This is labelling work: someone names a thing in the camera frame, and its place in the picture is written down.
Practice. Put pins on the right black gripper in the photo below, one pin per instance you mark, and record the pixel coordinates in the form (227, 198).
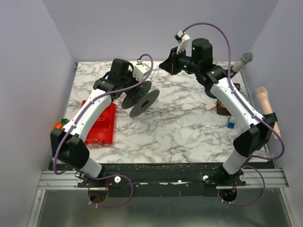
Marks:
(170, 62)

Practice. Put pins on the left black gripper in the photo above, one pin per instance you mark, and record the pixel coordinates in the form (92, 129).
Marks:
(129, 85)

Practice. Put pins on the black filament spool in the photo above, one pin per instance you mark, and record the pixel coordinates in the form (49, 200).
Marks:
(140, 99)

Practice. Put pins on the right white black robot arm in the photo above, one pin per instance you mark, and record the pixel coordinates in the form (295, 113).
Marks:
(254, 127)

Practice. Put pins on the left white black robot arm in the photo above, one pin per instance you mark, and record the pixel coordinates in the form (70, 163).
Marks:
(68, 143)

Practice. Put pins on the white flat toy brick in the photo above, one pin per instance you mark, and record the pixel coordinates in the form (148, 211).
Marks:
(210, 106)

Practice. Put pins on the red plastic bin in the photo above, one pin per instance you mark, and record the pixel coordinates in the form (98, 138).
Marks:
(102, 131)

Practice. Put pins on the grey silver microphone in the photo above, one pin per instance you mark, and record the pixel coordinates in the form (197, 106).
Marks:
(238, 65)

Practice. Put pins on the green toy brick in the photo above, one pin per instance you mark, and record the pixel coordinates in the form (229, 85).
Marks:
(64, 121)

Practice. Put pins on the orange toy brick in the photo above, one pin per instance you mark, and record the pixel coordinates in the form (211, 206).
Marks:
(58, 125)

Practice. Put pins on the blue toy brick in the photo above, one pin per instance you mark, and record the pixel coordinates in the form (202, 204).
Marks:
(231, 122)

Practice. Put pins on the pink beige microphone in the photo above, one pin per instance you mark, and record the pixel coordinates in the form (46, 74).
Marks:
(262, 95)

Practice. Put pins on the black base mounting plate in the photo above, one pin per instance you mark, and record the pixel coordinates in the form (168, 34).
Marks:
(174, 179)

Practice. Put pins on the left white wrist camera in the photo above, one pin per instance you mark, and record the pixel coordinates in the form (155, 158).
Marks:
(140, 71)

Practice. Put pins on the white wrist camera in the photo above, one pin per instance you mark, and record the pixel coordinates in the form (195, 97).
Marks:
(183, 39)
(140, 71)

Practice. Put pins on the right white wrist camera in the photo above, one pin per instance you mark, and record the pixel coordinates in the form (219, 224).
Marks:
(183, 39)

